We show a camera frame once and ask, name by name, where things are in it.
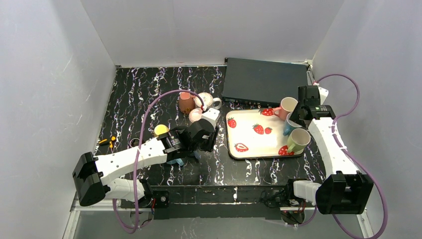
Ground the beige pink mug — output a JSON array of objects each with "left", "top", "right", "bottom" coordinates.
[{"left": 189, "top": 108, "right": 203, "bottom": 123}]

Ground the teal blue mug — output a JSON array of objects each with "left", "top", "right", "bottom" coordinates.
[{"left": 283, "top": 113, "right": 302, "bottom": 136}]

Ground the light green mug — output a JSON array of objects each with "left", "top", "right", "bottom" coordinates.
[{"left": 287, "top": 128, "right": 311, "bottom": 154}]

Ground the yellow mug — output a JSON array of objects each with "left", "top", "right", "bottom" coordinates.
[{"left": 154, "top": 124, "right": 169, "bottom": 137}]

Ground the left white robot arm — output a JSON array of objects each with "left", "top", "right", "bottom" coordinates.
[{"left": 72, "top": 119, "right": 217, "bottom": 207}]

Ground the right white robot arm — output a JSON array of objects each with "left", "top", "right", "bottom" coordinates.
[{"left": 288, "top": 86, "right": 374, "bottom": 215}]

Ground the white floral mug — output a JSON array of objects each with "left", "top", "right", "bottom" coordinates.
[{"left": 194, "top": 92, "right": 222, "bottom": 110}]

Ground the brown mug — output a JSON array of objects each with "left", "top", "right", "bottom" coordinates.
[{"left": 179, "top": 92, "right": 196, "bottom": 114}]

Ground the light blue faceted mug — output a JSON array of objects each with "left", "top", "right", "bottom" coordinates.
[{"left": 166, "top": 158, "right": 184, "bottom": 166}]

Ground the black mug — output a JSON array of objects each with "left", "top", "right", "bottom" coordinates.
[{"left": 129, "top": 138, "right": 139, "bottom": 148}]

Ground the strawberry print white tray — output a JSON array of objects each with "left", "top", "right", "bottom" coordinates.
[{"left": 225, "top": 109, "right": 304, "bottom": 160}]

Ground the dark flat metal box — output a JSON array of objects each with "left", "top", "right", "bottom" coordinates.
[{"left": 222, "top": 58, "right": 309, "bottom": 108}]

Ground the yellow black small tool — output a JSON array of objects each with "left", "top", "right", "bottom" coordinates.
[{"left": 98, "top": 136, "right": 116, "bottom": 148}]

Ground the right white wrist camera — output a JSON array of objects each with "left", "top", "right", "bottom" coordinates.
[{"left": 313, "top": 83, "right": 329, "bottom": 105}]

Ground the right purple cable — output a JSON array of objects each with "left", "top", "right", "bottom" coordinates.
[{"left": 315, "top": 74, "right": 389, "bottom": 239}]

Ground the purple cable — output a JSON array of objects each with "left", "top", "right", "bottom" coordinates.
[
  {"left": 315, "top": 74, "right": 389, "bottom": 239},
  {"left": 112, "top": 90, "right": 207, "bottom": 234}
]

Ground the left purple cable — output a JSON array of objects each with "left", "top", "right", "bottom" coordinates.
[{"left": 112, "top": 90, "right": 207, "bottom": 234}]

